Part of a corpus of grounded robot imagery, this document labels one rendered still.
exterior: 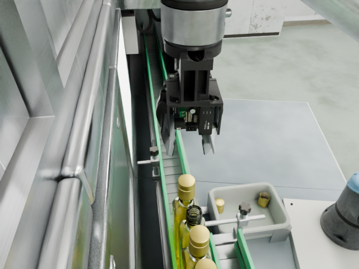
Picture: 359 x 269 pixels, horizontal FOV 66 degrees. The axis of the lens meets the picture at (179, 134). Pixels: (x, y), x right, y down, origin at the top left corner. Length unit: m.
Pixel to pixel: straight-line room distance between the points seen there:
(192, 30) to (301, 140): 1.12
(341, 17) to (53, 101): 0.43
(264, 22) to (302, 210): 3.76
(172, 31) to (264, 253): 0.78
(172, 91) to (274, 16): 4.28
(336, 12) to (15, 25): 0.43
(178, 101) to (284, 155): 0.96
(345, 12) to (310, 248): 0.69
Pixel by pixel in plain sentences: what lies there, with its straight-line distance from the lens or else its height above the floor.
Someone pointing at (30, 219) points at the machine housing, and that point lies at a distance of 0.22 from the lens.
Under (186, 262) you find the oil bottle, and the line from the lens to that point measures 0.55.
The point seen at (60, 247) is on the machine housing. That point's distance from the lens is 0.23.
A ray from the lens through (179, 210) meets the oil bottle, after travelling 0.60.
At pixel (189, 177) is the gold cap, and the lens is 0.56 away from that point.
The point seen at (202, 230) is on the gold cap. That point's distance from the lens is 0.49.
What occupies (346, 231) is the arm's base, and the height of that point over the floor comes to 0.83.
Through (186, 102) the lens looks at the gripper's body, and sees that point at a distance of 0.34.
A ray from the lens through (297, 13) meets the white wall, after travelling 5.32.
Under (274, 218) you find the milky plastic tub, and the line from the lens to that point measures 1.01.
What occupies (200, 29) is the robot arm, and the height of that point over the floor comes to 1.48.
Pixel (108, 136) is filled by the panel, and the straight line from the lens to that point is 0.41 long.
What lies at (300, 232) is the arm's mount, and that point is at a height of 0.78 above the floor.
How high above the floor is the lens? 1.58
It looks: 40 degrees down
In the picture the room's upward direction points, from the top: straight up
